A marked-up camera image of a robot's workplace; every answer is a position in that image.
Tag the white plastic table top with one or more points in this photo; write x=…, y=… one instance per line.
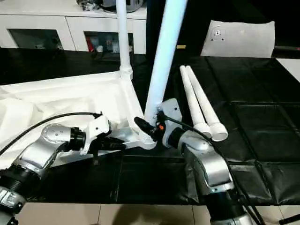
x=70, y=98

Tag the white plastic table leg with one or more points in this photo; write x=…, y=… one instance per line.
x=123, y=35
x=164, y=58
x=206, y=105
x=192, y=100

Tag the red bottle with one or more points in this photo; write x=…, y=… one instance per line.
x=89, y=44

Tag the black padded mat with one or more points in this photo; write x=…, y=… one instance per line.
x=257, y=105

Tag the white glass-door cabinet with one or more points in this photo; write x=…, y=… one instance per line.
x=70, y=25

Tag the white curved plastic panel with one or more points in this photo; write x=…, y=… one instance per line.
x=241, y=39

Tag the white flat board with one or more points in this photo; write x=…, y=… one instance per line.
x=290, y=69

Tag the black metal rod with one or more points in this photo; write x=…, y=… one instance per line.
x=290, y=218

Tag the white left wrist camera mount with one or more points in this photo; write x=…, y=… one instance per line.
x=96, y=129

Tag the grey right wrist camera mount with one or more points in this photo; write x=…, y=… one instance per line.
x=172, y=110

